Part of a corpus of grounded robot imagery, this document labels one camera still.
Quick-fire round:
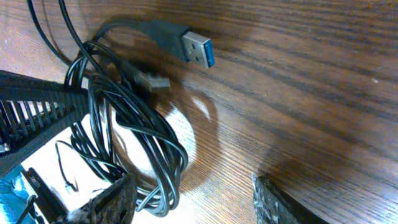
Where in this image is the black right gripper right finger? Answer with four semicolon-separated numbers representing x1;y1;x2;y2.
252;173;328;224

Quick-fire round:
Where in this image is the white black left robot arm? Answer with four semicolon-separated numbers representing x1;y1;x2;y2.
1;71;137;223

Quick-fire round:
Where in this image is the black blue-tipped USB cable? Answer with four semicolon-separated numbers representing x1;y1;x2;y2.
93;19;216;68

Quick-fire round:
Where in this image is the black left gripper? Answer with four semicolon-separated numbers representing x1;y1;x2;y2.
1;70;88;177

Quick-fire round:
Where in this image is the thin black USB cable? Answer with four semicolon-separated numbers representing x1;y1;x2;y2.
26;0;189;218

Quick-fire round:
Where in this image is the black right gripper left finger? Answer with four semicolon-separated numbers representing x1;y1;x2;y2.
67;173;137;224

